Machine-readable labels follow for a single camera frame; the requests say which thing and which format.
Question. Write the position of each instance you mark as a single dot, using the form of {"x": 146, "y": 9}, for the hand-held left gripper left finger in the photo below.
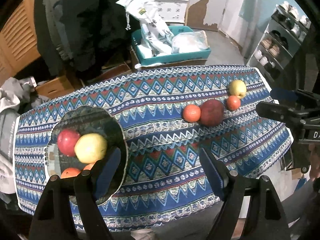
{"x": 107, "y": 172}

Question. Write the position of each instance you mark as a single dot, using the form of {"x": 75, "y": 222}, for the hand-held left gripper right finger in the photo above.
{"x": 211, "y": 170}

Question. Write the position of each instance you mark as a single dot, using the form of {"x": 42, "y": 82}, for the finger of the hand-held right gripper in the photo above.
{"x": 282, "y": 93}
{"x": 277, "y": 111}

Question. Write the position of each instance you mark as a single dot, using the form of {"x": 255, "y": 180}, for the small tangerine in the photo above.
{"x": 233, "y": 103}
{"x": 88, "y": 167}

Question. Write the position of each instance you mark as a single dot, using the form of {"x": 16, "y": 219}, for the yellow apple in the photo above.
{"x": 90, "y": 147}
{"x": 237, "y": 88}

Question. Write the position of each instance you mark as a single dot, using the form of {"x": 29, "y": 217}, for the orange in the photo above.
{"x": 71, "y": 173}
{"x": 191, "y": 113}

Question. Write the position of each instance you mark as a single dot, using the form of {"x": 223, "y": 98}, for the dark glass bowl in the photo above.
{"x": 100, "y": 122}

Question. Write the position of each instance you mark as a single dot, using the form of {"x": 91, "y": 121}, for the red apple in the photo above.
{"x": 66, "y": 141}
{"x": 212, "y": 112}

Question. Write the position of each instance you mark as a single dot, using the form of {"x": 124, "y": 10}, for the person's right hand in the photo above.
{"x": 314, "y": 160}

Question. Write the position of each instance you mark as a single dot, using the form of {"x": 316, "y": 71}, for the group of shoes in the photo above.
{"x": 273, "y": 47}

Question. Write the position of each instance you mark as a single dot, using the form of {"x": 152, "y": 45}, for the blue patterned tablecloth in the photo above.
{"x": 162, "y": 130}

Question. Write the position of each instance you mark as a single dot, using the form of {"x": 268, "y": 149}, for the metal shoe rack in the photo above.
{"x": 280, "y": 27}

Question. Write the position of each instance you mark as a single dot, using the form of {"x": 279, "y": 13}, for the wooden drawer box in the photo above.
{"x": 55, "y": 87}

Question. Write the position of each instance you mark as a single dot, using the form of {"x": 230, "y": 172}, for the white door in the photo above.
{"x": 235, "y": 5}

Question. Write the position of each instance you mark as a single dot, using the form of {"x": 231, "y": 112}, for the clear plastic bag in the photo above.
{"x": 190, "y": 42}

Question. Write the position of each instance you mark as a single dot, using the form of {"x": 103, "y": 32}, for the grey printed bag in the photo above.
{"x": 6, "y": 135}

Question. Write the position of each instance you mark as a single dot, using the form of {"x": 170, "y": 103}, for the teal plastic crate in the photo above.
{"x": 170, "y": 58}

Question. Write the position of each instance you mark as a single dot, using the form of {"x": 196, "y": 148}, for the grey clothes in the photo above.
{"x": 15, "y": 90}

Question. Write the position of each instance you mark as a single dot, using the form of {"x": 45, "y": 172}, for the wooden shelf rack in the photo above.
{"x": 188, "y": 5}

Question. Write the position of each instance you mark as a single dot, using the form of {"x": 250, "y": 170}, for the white storage basket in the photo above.
{"x": 172, "y": 10}

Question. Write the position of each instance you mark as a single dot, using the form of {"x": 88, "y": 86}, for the white rice bag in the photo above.
{"x": 152, "y": 27}

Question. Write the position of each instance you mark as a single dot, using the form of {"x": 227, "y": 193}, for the black jacket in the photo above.
{"x": 82, "y": 17}

